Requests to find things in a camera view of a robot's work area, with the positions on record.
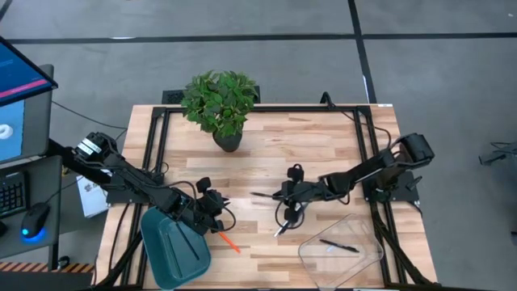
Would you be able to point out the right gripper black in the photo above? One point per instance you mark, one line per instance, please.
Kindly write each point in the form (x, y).
(307, 191)

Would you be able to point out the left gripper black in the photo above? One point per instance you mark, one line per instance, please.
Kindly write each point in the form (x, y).
(208, 206)

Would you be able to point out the dark pen with clear barrel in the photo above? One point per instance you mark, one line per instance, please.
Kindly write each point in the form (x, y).
(262, 195)

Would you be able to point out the thin black pencil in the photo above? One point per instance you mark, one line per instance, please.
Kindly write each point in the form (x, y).
(187, 241)

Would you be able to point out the matte black pen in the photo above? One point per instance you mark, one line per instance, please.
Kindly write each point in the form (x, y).
(339, 245)

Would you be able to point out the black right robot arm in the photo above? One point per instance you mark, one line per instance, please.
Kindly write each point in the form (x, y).
(363, 169)

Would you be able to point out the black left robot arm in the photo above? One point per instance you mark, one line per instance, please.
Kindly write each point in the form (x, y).
(137, 184)

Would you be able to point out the orange pencil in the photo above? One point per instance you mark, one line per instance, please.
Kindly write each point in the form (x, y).
(232, 245)

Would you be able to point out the teal plastic bin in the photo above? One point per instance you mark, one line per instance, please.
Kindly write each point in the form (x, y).
(169, 262)

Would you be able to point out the green plant in black pot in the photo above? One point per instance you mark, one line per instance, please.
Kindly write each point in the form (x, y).
(220, 105)

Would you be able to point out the clear plastic bin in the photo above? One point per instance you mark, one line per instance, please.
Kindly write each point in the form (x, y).
(363, 266)

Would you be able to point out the white booklet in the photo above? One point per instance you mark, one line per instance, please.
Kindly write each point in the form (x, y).
(91, 202)

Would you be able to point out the dark computer desk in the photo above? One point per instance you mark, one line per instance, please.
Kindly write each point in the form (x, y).
(44, 182)

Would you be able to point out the black computer mouse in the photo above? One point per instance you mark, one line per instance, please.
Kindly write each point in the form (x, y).
(34, 218)

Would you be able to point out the yellow black hazard strip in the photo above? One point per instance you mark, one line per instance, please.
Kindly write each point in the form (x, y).
(40, 267)

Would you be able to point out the grey-framed computer monitor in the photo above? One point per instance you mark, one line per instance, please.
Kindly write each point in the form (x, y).
(36, 129)

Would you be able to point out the black keyboard with coloured lights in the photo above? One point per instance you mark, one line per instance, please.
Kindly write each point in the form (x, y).
(12, 196)

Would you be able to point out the black tilted computer monitor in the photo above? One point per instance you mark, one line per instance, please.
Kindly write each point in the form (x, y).
(20, 77)

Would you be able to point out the black aluminium table frame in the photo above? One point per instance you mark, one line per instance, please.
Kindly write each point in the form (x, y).
(282, 109)

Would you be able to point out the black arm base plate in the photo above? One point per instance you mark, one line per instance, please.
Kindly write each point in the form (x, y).
(406, 190)
(121, 198)

